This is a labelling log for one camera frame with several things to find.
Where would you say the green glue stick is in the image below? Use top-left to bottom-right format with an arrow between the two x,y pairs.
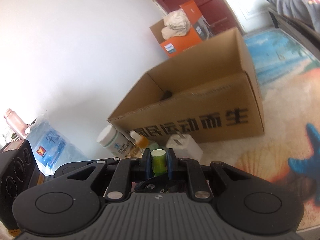
150,149 -> 167,177

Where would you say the white power adapter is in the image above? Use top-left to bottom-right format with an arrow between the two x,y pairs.
166,134 -> 203,162

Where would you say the green dropper bottle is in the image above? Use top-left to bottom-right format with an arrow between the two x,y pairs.
129,131 -> 159,158

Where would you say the white pill bottle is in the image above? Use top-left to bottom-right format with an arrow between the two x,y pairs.
97,124 -> 134,158

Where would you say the large brown cardboard box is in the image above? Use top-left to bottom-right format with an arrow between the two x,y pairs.
108,28 -> 265,144

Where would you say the blue water jug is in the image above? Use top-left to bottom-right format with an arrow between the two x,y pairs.
27,119 -> 88,176

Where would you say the black speaker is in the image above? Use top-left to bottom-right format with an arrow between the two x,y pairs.
0,140 -> 36,230

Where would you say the pink water bottle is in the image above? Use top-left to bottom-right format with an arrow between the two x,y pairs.
4,108 -> 30,138

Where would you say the orange Philips box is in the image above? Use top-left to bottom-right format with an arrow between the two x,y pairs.
150,0 -> 213,57

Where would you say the beige clothes pile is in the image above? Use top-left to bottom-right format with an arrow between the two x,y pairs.
161,9 -> 191,40

